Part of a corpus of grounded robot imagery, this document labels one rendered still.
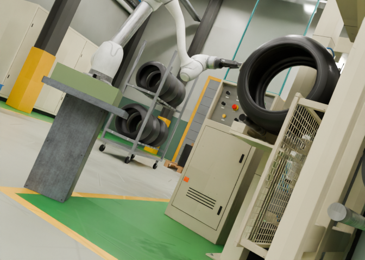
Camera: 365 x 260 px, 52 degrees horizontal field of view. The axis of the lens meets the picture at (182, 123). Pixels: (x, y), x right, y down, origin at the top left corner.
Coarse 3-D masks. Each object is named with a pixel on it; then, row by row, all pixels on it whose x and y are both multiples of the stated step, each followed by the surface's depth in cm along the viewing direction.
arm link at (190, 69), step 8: (176, 0) 249; (168, 8) 250; (176, 8) 250; (176, 16) 252; (176, 24) 254; (184, 24) 254; (184, 32) 253; (184, 40) 252; (184, 48) 251; (184, 56) 250; (184, 64) 251; (192, 64) 250; (200, 64) 256; (184, 72) 249; (192, 72) 249; (200, 72) 257; (184, 80) 252
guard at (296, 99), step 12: (300, 96) 159; (288, 120) 157; (276, 144) 156; (276, 156) 160; (276, 168) 165; (264, 180) 155; (288, 180) 182; (264, 192) 162; (252, 204) 155; (276, 204) 179; (240, 228) 155; (252, 228) 163; (264, 228) 174; (252, 240) 168; (264, 240) 179
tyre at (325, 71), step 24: (264, 48) 228; (288, 48) 240; (312, 48) 211; (240, 72) 235; (264, 72) 253; (336, 72) 206; (240, 96) 229; (264, 96) 252; (312, 96) 203; (264, 120) 216; (312, 120) 208
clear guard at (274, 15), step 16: (272, 0) 325; (288, 0) 316; (304, 0) 308; (256, 16) 329; (272, 16) 320; (288, 16) 312; (304, 16) 304; (256, 32) 324; (272, 32) 316; (288, 32) 307; (304, 32) 300; (240, 48) 328; (272, 80) 303
